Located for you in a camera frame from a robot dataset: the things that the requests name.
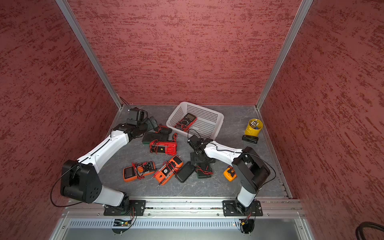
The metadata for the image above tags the green multimeter with leads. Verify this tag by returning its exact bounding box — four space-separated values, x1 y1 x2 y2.
190 152 216 179

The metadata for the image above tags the black multimeter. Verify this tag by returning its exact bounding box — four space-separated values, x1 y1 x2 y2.
175 161 196 183

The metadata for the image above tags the bright red multimeter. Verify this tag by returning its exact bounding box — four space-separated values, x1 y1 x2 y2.
150 140 178 156

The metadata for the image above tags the yellow multimeter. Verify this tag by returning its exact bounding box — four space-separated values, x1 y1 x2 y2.
223 166 237 182

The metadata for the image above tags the red dark multimeter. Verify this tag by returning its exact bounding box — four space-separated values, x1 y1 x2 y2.
175 113 197 132

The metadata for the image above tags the green black multimeter face down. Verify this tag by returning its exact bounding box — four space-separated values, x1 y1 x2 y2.
142 132 169 145

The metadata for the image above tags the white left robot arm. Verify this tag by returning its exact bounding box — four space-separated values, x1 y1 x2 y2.
60 108 158 214

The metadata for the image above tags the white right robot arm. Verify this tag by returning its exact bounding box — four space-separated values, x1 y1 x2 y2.
188 135 271 215

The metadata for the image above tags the white plastic basket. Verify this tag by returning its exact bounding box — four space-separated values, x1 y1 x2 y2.
166 102 224 140

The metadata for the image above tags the orange multimeter with probes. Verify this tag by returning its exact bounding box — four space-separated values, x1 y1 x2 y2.
154 156 184 187

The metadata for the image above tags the orange grey multimeter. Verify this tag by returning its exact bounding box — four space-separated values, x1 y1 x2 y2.
123 161 157 182

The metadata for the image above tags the small black stapler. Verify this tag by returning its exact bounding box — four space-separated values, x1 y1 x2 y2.
242 135 259 144

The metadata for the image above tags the yellow pen cup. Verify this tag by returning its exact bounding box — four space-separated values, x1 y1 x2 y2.
245 119 264 137

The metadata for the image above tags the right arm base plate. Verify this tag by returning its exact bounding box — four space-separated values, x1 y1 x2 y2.
222 200 263 217

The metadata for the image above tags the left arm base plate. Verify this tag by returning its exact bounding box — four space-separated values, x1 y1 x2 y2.
104 200 147 217

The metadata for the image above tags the aluminium front rail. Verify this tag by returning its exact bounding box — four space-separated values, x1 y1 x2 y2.
61 197 307 219

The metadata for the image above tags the left aluminium corner post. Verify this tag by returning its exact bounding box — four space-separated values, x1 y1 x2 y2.
56 0 123 110

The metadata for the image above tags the aluminium corner post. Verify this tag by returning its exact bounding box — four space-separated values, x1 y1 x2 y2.
256 0 313 111
56 0 123 110

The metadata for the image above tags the right aluminium corner post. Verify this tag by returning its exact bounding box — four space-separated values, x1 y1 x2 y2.
256 0 313 111

